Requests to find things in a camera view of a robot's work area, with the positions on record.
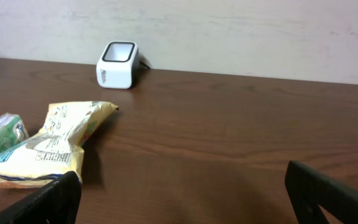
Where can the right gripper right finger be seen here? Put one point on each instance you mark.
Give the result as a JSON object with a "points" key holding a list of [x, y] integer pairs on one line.
{"points": [[310, 192]]}

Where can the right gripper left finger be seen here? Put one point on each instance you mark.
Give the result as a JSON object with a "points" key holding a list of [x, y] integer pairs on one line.
{"points": [[54, 203]]}

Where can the yellow snack bag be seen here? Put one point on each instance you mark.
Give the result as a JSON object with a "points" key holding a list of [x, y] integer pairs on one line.
{"points": [[56, 148]]}

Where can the small green tissue pack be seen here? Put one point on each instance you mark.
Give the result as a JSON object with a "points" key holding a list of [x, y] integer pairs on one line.
{"points": [[12, 131]]}

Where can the white barcode scanner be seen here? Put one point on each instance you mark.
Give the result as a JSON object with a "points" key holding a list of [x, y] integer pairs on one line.
{"points": [[118, 65]]}

